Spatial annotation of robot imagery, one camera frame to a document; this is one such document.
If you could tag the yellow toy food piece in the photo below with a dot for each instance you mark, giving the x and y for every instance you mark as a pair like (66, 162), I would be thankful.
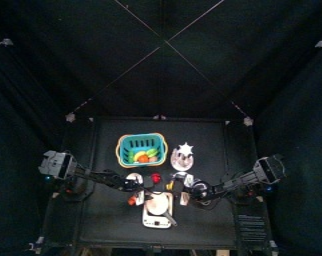
(170, 185)

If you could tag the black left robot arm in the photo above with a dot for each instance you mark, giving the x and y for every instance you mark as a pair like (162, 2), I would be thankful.
(60, 165)

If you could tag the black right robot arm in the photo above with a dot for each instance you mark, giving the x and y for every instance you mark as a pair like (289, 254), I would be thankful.
(265, 171)

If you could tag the orange toy carrot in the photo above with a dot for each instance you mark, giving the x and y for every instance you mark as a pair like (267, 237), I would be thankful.
(132, 201)

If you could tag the red toy tomato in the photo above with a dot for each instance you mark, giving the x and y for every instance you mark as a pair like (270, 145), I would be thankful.
(155, 178)

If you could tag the orange toy fruit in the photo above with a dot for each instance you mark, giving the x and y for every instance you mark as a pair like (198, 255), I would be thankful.
(143, 159)

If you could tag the green toy cucumber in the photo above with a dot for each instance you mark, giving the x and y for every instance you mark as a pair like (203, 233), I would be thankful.
(131, 157)

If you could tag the peach toy food piece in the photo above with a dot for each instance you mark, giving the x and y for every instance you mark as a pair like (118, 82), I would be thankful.
(154, 159)

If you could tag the yellow toy banana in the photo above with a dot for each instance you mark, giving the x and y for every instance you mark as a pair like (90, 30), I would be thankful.
(139, 155)

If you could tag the white star shaped toy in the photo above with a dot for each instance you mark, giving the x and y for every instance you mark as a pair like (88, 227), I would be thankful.
(186, 149)

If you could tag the teal toy basket orange rim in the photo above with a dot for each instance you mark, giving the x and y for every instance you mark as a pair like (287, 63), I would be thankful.
(143, 137)

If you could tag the white text label sticker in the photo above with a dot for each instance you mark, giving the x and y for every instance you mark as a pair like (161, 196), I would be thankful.
(251, 230)

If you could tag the grey frame middle bracket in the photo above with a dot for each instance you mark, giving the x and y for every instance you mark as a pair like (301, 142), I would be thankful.
(159, 117)

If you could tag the grey frame corner bracket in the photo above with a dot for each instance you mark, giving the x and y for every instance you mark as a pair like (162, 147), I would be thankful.
(249, 121)
(70, 117)

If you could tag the grey table corner bracket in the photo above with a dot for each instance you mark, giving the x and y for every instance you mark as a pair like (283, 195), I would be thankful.
(38, 243)

